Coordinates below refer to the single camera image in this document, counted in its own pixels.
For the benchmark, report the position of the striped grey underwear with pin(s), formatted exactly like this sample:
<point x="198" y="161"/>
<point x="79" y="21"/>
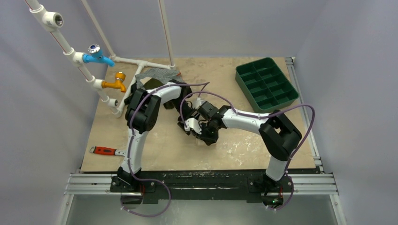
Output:
<point x="162" y="75"/>

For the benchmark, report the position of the white PVC pipe frame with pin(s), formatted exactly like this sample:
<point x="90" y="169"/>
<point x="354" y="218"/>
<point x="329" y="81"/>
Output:
<point x="53" y="21"/>

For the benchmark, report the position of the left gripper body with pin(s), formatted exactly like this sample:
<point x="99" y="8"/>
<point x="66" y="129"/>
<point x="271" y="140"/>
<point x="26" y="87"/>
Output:
<point x="185" y="112"/>

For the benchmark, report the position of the dark green underwear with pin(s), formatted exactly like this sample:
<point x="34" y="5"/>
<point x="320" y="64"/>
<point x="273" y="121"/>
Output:
<point x="152" y="84"/>

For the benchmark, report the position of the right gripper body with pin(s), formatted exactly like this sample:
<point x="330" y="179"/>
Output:
<point x="207" y="136"/>

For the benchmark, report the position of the blue tap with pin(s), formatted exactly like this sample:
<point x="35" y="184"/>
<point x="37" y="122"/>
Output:
<point x="96" y="55"/>

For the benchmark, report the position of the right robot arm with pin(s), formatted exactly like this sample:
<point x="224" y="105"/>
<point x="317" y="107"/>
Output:
<point x="278" y="133"/>

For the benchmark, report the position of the adjustable wrench red handle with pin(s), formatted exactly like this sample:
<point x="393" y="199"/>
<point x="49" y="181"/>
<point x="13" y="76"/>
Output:
<point x="107" y="151"/>

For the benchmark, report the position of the orange tap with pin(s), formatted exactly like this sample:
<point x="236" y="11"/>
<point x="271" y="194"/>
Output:
<point x="117" y="84"/>

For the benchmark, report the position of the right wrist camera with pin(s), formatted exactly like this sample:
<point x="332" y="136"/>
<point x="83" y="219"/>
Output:
<point x="192" y="125"/>

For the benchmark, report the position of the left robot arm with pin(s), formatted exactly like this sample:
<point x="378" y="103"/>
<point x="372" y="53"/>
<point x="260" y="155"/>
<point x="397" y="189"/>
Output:
<point x="141" y="115"/>

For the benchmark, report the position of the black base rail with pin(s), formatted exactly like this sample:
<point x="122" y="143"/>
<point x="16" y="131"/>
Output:
<point x="252" y="186"/>

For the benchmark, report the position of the green compartment tray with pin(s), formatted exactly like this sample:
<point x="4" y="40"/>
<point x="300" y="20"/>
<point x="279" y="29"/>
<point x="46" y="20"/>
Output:
<point x="265" y="85"/>

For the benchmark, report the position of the beige underwear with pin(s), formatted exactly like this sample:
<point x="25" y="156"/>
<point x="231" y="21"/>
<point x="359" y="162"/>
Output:
<point x="199" y="142"/>

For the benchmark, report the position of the black underwear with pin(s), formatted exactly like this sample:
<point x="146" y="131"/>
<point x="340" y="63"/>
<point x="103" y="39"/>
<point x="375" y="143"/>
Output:
<point x="132" y="90"/>

